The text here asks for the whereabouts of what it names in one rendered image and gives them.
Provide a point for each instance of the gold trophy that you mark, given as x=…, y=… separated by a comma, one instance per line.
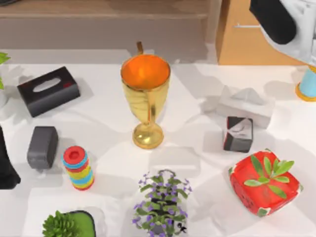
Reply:
x=145, y=98

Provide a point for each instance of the black red white box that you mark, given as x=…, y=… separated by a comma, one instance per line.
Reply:
x=237, y=140

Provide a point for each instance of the purple flower plant pot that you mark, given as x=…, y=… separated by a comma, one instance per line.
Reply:
x=160, y=205

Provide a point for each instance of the white tissue box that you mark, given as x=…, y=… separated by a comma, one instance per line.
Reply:
x=247, y=111

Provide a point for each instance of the stack of coloured rings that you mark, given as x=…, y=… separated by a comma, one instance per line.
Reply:
x=79, y=172

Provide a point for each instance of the wooden cupboard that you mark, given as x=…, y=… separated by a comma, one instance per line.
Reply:
x=237, y=47

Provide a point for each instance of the wooden open shelf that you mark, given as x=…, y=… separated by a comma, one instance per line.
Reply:
x=103, y=22

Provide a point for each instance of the black tissue box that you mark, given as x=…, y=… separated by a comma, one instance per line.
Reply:
x=49, y=96

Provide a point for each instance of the dark grey rounded block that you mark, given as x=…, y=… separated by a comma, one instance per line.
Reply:
x=42, y=148

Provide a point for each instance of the red pot with green plant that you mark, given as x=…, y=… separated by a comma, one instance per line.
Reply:
x=261, y=195

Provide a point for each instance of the green plant in black pot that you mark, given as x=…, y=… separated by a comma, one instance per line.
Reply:
x=61, y=224

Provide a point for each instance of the light blue orange-based cup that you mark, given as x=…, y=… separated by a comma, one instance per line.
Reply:
x=308, y=86

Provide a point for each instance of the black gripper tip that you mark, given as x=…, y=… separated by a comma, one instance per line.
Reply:
x=6, y=170

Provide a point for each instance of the green leafy plant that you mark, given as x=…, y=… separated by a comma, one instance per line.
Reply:
x=3, y=59

